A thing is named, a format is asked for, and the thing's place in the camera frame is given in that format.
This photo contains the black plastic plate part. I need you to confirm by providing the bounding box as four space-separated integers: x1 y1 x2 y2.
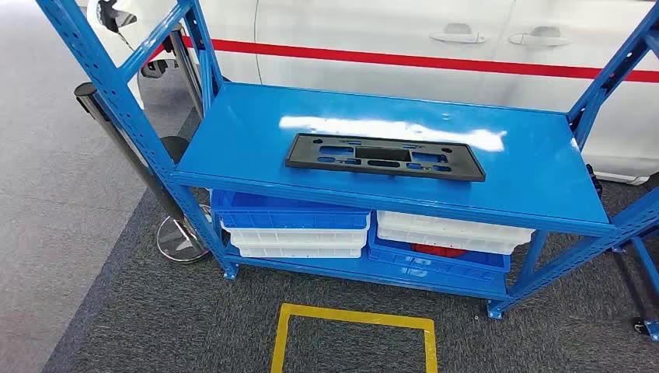
284 133 486 183

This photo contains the white car with red stripe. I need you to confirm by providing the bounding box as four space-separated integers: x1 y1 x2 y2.
85 0 659 187

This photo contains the blue wheeled rack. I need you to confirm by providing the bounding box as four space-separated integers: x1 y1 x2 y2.
611 234 659 343

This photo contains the chrome stanchion post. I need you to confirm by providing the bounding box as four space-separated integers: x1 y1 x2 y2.
73 82 211 264
169 28 205 118

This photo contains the blue plastic crate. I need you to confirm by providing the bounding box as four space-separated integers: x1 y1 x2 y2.
367 213 511 283
211 189 371 231

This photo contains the blue metal shelf rack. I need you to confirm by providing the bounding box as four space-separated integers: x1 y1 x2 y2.
36 0 659 321

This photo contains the red item in crate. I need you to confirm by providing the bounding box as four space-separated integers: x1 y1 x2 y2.
410 243 467 259

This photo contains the yellow floor tape square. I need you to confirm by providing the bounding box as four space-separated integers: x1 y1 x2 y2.
270 303 438 373

